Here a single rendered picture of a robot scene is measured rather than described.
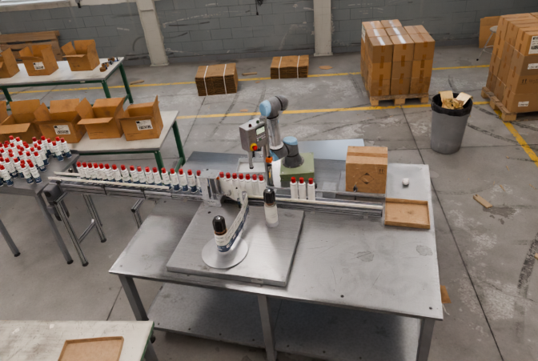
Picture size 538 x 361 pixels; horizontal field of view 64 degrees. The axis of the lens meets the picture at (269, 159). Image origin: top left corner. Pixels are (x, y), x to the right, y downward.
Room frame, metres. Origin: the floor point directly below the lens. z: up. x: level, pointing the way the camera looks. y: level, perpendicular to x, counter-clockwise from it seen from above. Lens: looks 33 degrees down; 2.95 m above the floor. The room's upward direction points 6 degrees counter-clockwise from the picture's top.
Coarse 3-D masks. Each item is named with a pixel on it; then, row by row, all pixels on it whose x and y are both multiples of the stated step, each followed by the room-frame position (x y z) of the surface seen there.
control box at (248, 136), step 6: (252, 120) 2.78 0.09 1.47; (240, 126) 2.71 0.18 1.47; (246, 126) 2.70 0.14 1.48; (252, 126) 2.69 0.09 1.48; (258, 126) 2.70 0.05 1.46; (240, 132) 2.71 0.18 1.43; (246, 132) 2.65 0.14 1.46; (252, 132) 2.67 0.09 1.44; (264, 132) 2.73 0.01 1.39; (246, 138) 2.66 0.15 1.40; (252, 138) 2.66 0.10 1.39; (264, 138) 2.73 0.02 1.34; (246, 144) 2.67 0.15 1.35; (252, 144) 2.66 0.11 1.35; (258, 144) 2.69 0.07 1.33; (264, 144) 2.73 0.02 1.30; (246, 150) 2.68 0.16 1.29; (252, 150) 2.66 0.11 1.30
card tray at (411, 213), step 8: (392, 200) 2.47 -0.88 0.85; (400, 200) 2.46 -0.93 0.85; (408, 200) 2.44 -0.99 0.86; (416, 200) 2.42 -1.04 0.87; (424, 200) 2.41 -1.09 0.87; (392, 208) 2.40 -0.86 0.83; (400, 208) 2.39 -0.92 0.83; (408, 208) 2.38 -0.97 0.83; (416, 208) 2.37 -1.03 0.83; (424, 208) 2.36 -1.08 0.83; (392, 216) 2.32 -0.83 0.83; (400, 216) 2.31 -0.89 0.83; (408, 216) 2.30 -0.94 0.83; (416, 216) 2.29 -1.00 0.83; (424, 216) 2.28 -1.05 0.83; (384, 224) 2.24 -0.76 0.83; (392, 224) 2.23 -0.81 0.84; (400, 224) 2.21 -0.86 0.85; (408, 224) 2.20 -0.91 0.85; (416, 224) 2.18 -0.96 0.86; (424, 224) 2.17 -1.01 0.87
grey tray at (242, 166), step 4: (240, 160) 3.20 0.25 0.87; (244, 160) 3.20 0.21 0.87; (252, 160) 3.19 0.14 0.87; (256, 160) 3.18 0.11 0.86; (260, 160) 3.18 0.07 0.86; (240, 164) 3.18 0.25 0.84; (244, 164) 3.18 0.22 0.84; (248, 164) 3.17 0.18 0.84; (256, 164) 3.16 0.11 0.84; (260, 164) 3.15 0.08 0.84; (240, 168) 3.12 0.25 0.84; (244, 168) 3.12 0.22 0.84; (248, 168) 3.11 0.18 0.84; (256, 168) 3.10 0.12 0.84; (260, 168) 3.09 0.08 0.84; (264, 168) 3.09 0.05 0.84; (236, 172) 3.01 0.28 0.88; (240, 172) 3.01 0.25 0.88; (244, 172) 3.00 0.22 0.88; (248, 172) 3.00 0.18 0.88; (252, 172) 2.99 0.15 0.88; (256, 172) 2.99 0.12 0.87; (260, 172) 2.98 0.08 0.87; (264, 172) 2.98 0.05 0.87; (244, 176) 3.00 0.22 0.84
